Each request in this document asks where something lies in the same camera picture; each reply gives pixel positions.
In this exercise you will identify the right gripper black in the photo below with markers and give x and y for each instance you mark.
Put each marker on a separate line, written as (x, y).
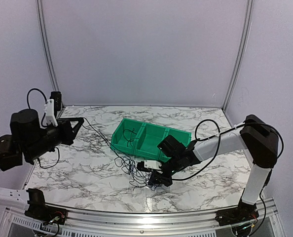
(160, 179)

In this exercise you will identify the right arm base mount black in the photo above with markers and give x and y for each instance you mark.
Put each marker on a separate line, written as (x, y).
(236, 215)

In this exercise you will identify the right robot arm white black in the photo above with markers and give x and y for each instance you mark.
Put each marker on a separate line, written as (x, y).
(263, 142)

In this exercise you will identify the right aluminium corner post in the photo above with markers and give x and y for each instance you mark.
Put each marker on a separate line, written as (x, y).
(240, 54)

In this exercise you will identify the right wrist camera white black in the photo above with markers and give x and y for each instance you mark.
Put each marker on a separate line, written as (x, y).
(148, 165)

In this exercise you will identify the green three-compartment plastic bin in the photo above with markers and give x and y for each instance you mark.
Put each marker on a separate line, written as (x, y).
(141, 139)

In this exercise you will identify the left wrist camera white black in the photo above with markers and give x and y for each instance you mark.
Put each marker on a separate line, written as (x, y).
(52, 106)

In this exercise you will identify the aluminium corner post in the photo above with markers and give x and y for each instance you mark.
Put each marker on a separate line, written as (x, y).
(45, 45)
(240, 54)

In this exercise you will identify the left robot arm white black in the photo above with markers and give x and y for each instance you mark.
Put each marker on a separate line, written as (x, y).
(27, 142)

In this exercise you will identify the aluminium front frame rail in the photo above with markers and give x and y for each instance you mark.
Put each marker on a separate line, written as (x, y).
(204, 223)

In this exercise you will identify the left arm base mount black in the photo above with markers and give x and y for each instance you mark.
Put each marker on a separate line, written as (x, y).
(47, 214)

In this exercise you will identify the left aluminium corner post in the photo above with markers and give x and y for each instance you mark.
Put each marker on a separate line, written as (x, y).
(45, 45)

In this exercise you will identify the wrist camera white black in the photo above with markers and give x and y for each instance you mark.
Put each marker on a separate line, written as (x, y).
(52, 106)
(148, 165)

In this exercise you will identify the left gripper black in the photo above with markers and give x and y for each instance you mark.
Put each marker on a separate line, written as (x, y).
(68, 134)

